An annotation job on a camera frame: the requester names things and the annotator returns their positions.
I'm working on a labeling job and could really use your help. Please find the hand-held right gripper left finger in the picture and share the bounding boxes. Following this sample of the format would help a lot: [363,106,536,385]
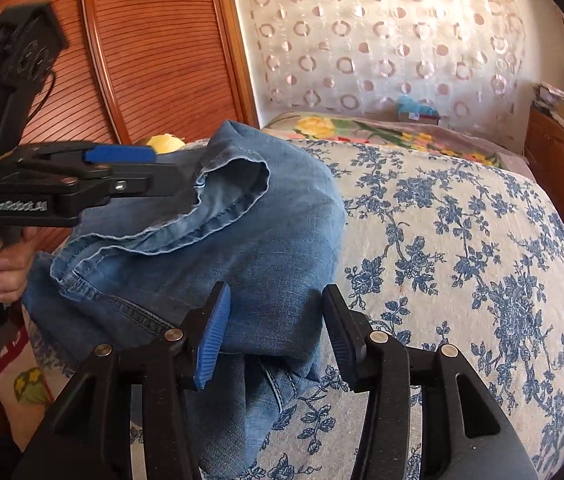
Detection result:
[12,281,233,480]

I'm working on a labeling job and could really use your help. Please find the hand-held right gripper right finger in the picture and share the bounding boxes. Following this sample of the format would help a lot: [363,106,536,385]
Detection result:
[321,283,539,480]

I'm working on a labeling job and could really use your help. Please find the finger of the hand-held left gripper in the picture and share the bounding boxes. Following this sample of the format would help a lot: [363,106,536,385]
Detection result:
[17,141,159,170]
[62,161,204,217]

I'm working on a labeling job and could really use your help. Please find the blue denim pants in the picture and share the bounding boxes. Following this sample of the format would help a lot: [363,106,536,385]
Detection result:
[20,119,349,479]

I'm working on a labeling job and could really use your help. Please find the yellow plush toy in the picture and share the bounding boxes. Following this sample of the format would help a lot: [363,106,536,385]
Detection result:
[145,132,188,156]

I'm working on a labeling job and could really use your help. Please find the wooden louvered wardrobe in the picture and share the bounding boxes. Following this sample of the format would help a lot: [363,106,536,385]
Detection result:
[0,0,259,257]

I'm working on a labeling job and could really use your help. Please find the blue floral bedsheet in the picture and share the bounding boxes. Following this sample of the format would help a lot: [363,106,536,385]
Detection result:
[26,139,564,480]

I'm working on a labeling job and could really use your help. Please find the flower print cushion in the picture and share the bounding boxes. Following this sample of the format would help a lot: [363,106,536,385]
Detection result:
[0,324,79,422]

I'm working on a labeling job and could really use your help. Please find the colourful flower blanket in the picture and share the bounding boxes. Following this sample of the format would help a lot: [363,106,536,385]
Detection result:
[261,111,531,179]

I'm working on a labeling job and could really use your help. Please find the cardboard box with blue cloth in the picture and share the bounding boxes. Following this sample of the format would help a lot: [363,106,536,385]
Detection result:
[395,95,443,127]

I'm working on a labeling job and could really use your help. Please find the sheer circle-patterned curtain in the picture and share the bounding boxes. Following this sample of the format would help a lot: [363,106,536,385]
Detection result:
[226,0,529,117]

